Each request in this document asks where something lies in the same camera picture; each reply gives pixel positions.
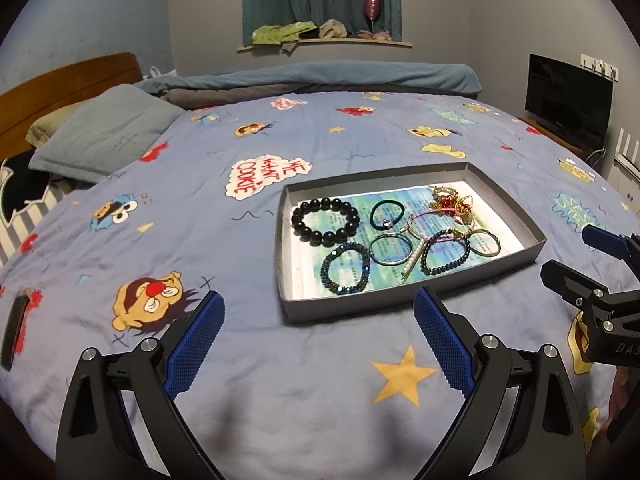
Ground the teal blanket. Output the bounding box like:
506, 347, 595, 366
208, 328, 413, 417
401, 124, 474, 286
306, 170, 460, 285
135, 62, 482, 98

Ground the black and white striped pillow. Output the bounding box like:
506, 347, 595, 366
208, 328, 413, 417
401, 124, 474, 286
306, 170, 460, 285
0, 152, 63, 261

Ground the green cloth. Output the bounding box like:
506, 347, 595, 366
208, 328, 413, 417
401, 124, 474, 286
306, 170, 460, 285
251, 22, 318, 46

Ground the black bead bracelet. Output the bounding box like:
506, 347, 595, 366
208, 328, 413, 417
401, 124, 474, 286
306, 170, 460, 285
291, 198, 361, 247

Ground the wooden monitor stand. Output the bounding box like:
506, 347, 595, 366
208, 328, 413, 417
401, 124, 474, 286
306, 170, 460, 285
517, 115, 583, 158

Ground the pink cord bracelet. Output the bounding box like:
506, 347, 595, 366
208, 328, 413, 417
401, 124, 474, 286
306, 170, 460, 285
407, 207, 473, 246

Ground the white pearl bracelet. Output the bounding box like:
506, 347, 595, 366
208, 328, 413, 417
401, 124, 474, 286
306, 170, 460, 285
400, 237, 431, 281

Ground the tan pillow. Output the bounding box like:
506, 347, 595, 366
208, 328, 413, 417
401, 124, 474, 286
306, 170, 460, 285
26, 100, 101, 150

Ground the white router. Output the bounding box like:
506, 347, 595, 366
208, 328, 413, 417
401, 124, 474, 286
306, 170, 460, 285
614, 129, 640, 196

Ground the dark purple bead bracelet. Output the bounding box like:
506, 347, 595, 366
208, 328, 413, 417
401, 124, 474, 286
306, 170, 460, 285
421, 230, 472, 276

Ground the silver bangle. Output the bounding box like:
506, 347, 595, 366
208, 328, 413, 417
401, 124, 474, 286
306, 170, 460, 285
370, 233, 412, 267

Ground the grey-blue pillow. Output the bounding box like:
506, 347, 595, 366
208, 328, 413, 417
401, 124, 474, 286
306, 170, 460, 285
28, 84, 183, 184

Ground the cartoon printed bedsheet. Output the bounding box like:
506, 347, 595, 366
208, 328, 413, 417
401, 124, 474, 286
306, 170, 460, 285
0, 89, 640, 480

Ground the black phone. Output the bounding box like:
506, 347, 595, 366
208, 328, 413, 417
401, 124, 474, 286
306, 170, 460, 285
0, 292, 27, 372

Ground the black monitor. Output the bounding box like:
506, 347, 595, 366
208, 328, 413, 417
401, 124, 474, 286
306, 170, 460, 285
524, 53, 614, 150

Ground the grey cardboard tray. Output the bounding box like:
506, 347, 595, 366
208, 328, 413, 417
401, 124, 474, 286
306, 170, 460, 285
276, 161, 547, 328

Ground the beige cloth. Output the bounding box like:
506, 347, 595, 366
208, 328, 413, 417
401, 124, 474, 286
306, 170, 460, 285
317, 19, 351, 40

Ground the red and gold charm bracelet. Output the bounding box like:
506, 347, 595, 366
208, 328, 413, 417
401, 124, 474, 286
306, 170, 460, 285
435, 200, 476, 226

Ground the wooden headboard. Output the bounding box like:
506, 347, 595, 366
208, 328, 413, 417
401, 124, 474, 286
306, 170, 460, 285
0, 51, 143, 161

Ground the pink wine glass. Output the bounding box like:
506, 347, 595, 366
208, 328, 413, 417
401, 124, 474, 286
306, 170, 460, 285
365, 0, 383, 36

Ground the black hair tie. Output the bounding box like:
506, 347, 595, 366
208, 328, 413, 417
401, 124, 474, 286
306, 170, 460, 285
370, 199, 404, 231

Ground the grey blanket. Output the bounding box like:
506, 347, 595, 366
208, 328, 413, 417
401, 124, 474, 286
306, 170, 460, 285
165, 82, 321, 111

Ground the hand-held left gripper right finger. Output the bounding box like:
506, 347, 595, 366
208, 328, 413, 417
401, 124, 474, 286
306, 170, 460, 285
413, 286, 587, 480

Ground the printed paper liner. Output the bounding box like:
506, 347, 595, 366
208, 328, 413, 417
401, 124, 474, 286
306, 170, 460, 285
300, 185, 525, 301

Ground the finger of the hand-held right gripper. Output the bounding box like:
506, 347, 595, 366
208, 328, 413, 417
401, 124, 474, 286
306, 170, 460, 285
581, 225, 640, 281
540, 259, 640, 321

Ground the white wall hook rack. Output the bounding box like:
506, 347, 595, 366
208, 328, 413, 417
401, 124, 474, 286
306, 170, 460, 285
580, 52, 621, 82

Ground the wooden window sill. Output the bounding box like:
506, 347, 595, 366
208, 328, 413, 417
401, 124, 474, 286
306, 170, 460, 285
237, 38, 414, 54

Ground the thin silver ring bracelet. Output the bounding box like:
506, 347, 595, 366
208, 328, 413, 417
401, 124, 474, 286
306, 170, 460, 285
465, 227, 502, 257

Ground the blue bead bracelet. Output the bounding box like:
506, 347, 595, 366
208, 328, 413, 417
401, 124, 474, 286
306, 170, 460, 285
321, 242, 372, 293

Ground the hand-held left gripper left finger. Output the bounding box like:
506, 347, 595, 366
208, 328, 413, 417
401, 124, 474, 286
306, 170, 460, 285
56, 290, 226, 480

